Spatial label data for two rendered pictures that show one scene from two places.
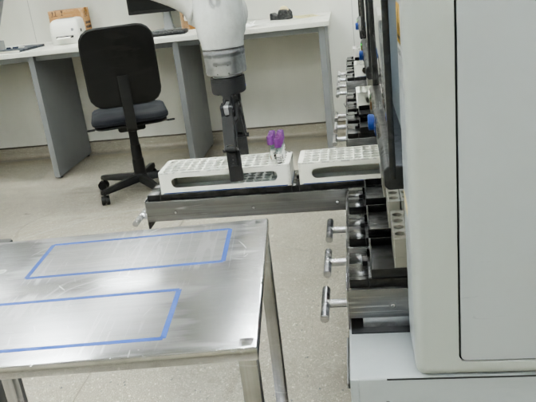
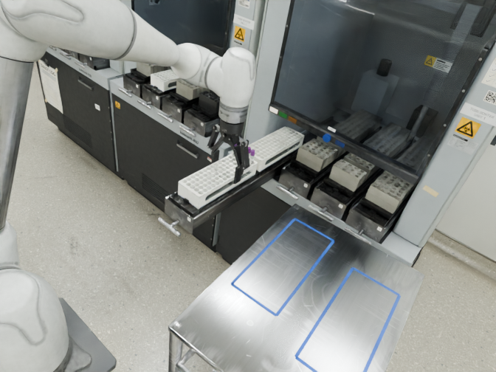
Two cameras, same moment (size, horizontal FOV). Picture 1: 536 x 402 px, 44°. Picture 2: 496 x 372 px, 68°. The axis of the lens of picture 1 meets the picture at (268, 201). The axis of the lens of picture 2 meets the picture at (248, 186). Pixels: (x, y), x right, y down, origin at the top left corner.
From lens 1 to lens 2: 1.37 m
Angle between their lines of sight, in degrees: 59
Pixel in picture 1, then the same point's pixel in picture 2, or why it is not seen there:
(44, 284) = (294, 311)
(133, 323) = (377, 297)
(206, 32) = (243, 97)
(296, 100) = not seen: outside the picture
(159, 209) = (200, 218)
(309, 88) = not seen: outside the picture
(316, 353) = (150, 242)
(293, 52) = not seen: outside the picture
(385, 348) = (398, 243)
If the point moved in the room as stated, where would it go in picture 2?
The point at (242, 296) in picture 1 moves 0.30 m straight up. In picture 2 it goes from (377, 255) to (419, 177)
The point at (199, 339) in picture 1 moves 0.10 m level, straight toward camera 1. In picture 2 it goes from (408, 286) to (444, 300)
